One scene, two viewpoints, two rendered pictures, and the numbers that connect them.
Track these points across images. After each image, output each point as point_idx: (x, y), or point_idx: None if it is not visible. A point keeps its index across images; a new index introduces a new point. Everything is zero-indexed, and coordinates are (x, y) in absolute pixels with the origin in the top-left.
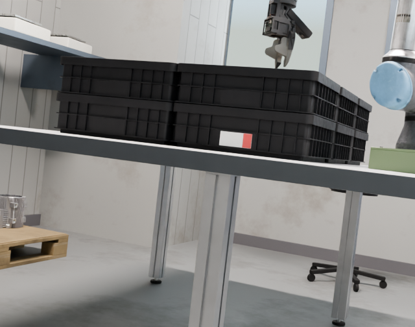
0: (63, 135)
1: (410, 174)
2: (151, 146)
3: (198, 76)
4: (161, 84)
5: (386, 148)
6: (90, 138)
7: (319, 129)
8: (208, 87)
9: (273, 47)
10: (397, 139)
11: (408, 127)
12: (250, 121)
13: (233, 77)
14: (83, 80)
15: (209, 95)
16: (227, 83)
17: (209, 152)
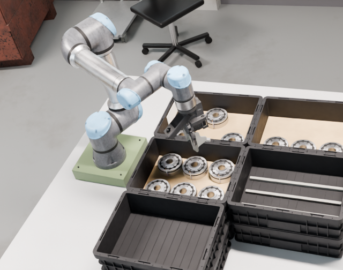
0: (303, 89)
1: (143, 106)
2: (255, 85)
3: (247, 102)
4: (274, 109)
5: (138, 136)
6: (287, 88)
7: None
8: (241, 106)
9: (199, 136)
10: (124, 151)
11: (118, 141)
12: None
13: (224, 99)
14: (338, 115)
15: (240, 110)
16: (229, 103)
17: (229, 90)
